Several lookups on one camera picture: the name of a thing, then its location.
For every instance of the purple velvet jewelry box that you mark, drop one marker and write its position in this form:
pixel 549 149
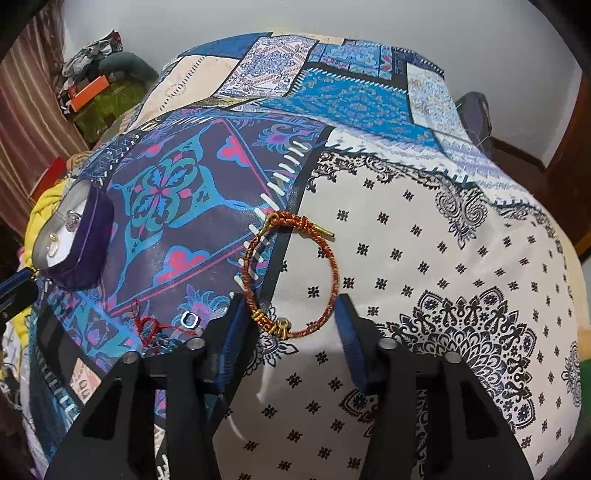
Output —
pixel 90 249

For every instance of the orange box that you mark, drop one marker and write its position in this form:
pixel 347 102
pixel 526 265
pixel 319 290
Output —
pixel 87 92

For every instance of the striped brown curtain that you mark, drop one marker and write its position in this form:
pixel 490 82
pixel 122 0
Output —
pixel 27 101

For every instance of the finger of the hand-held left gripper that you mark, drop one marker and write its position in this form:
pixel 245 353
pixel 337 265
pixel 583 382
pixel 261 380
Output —
pixel 14 288

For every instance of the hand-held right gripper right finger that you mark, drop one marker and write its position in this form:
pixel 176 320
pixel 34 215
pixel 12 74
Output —
pixel 349 332

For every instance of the grey cushion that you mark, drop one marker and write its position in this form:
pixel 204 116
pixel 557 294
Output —
pixel 127 64

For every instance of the printed bag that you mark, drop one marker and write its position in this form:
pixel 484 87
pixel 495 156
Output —
pixel 90 55

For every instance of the patchwork printed bedsheet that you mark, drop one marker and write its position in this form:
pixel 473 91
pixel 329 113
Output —
pixel 369 194

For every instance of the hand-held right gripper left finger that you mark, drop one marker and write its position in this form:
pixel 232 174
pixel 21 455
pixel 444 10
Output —
pixel 235 323

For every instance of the yellow cloth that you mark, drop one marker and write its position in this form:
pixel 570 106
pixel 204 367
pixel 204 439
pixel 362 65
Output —
pixel 41 217

